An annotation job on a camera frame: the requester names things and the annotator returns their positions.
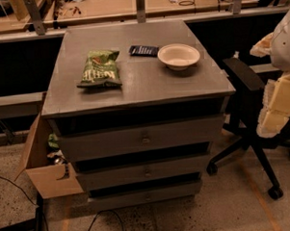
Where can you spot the wooden workbench in background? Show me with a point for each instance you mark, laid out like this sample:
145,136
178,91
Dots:
42,15

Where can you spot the bottom grey drawer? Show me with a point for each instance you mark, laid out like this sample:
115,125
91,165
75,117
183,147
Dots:
127,199

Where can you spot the green wrapper in box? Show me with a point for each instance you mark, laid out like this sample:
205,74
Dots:
52,141

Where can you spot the grey drawer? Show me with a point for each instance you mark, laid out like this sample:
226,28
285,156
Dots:
131,139
127,199
141,172

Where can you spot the open cardboard box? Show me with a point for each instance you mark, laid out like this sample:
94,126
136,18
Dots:
50,180

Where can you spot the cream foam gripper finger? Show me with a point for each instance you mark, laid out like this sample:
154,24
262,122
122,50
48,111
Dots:
263,47
275,112

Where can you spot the grey drawer cabinet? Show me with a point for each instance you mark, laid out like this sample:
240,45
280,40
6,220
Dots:
150,93

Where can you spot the top grey drawer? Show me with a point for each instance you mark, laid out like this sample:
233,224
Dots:
131,139

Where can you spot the white paper bowl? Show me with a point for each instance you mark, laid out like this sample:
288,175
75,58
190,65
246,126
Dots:
178,56

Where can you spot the black office chair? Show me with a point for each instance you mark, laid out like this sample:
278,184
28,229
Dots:
244,108

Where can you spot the black metal stand leg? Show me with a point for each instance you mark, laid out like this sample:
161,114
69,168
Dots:
31,224

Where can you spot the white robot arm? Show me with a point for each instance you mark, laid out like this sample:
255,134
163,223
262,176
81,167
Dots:
280,45

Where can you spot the green jalapeno chip bag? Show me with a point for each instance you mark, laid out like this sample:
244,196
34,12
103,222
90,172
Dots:
100,70

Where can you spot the middle grey drawer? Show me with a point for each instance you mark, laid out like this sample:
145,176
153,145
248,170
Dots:
141,172

